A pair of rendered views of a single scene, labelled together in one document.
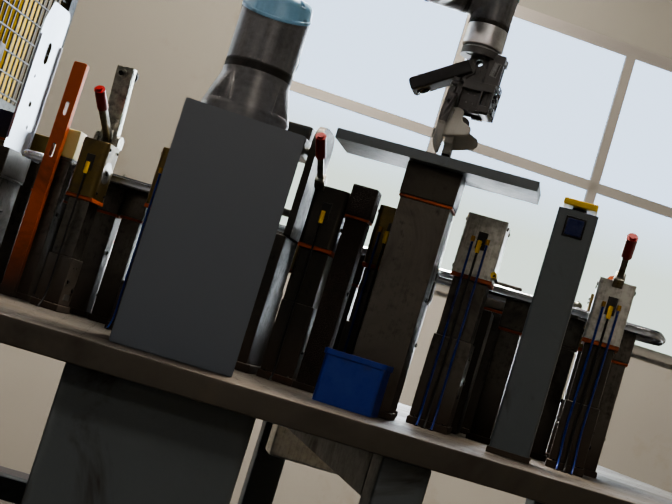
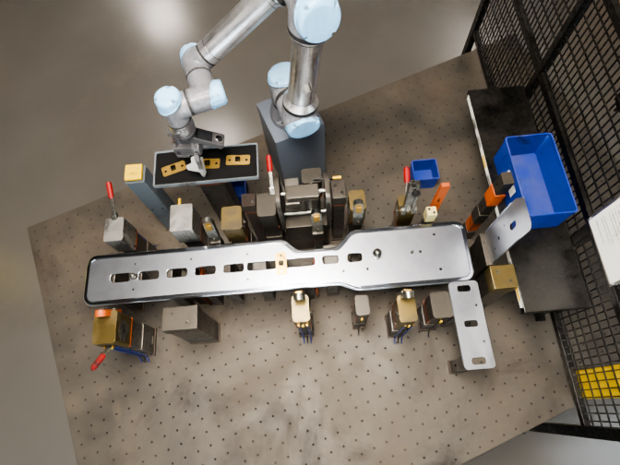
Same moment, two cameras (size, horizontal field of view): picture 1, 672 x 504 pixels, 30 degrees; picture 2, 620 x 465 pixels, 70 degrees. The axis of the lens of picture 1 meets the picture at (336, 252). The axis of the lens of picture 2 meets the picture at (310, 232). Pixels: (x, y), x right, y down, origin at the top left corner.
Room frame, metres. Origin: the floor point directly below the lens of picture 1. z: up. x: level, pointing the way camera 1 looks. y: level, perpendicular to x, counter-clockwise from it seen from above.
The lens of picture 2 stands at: (3.11, 0.07, 2.51)
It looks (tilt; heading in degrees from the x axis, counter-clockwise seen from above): 68 degrees down; 171
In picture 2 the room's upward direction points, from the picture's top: 7 degrees counter-clockwise
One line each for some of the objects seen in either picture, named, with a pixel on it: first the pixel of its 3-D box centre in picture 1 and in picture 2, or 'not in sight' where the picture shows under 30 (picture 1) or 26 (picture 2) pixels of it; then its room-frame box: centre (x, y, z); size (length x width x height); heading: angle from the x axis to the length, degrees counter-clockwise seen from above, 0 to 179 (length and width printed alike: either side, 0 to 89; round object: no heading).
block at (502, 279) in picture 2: (16, 210); (486, 290); (2.87, 0.73, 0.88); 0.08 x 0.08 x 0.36; 79
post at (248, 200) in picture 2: (337, 289); (256, 221); (2.37, -0.02, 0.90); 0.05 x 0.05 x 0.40; 79
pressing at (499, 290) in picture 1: (334, 245); (275, 266); (2.60, 0.01, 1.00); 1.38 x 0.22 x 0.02; 79
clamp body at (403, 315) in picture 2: not in sight; (399, 322); (2.90, 0.39, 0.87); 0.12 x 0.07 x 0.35; 169
